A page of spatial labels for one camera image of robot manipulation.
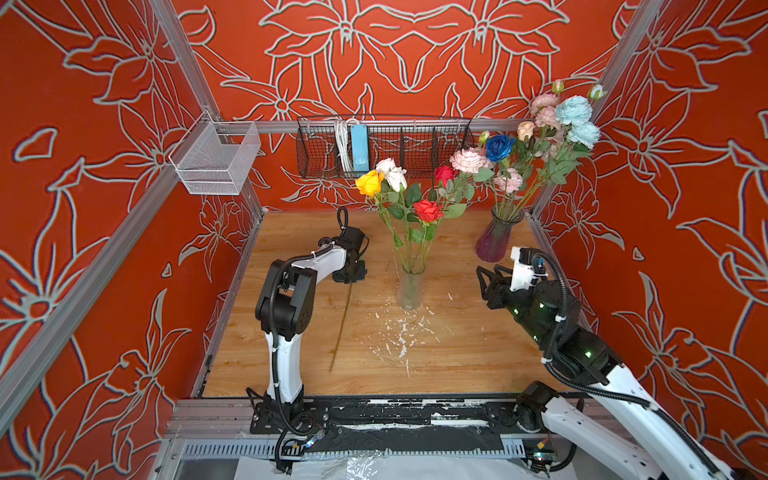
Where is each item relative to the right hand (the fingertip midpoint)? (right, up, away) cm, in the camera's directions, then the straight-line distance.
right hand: (482, 267), depth 67 cm
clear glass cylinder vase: (-15, -7, +18) cm, 24 cm away
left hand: (-33, -6, +33) cm, 47 cm away
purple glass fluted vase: (+14, +6, +30) cm, 33 cm away
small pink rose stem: (-35, -20, +23) cm, 46 cm away
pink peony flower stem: (+13, +23, +16) cm, 31 cm away
